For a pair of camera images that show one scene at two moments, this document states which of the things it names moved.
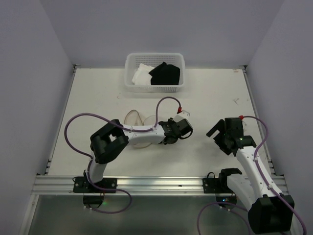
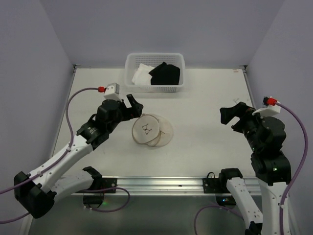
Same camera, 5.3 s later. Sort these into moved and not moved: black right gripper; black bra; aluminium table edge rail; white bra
Moved: black right gripper
Not moved: aluminium table edge rail; white bra; black bra
